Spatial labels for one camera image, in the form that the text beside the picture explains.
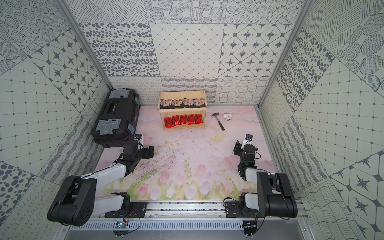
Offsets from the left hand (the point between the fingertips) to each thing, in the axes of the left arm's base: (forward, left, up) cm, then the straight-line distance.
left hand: (145, 145), depth 91 cm
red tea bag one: (+20, -11, -1) cm, 23 cm away
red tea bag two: (+22, -16, -2) cm, 27 cm away
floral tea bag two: (+21, -18, +16) cm, 32 cm away
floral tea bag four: (+22, -33, +16) cm, 43 cm away
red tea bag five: (+24, -32, -2) cm, 40 cm away
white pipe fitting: (+28, -55, -3) cm, 62 cm away
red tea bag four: (+23, -27, -2) cm, 35 cm away
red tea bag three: (+24, -21, -2) cm, 32 cm away
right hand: (+3, -61, 0) cm, 61 cm away
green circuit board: (-40, +4, -8) cm, 41 cm away
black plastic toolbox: (+10, +16, +13) cm, 23 cm away
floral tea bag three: (+23, -26, +16) cm, 38 cm away
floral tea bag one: (+21, -11, +16) cm, 29 cm away
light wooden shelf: (+25, -22, +15) cm, 36 cm away
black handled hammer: (+23, -49, -6) cm, 54 cm away
